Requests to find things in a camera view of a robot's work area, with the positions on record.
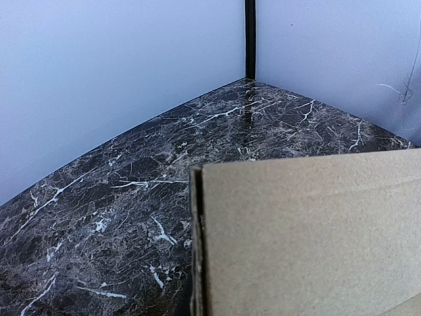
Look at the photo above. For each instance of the brown cardboard box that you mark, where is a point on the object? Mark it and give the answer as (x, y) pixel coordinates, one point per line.
(327, 235)

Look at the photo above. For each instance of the black right frame post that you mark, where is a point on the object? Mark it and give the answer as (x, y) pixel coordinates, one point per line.
(250, 39)

